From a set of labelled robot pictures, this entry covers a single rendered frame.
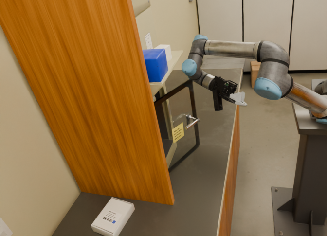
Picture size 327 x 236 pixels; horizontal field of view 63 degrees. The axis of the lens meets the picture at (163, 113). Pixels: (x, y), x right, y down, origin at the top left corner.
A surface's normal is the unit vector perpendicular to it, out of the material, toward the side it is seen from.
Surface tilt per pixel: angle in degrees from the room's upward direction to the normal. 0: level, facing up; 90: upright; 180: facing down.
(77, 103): 90
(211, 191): 0
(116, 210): 0
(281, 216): 0
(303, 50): 90
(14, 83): 90
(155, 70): 90
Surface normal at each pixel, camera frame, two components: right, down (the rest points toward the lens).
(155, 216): -0.17, -0.83
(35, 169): 0.94, 0.03
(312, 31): -0.29, 0.55
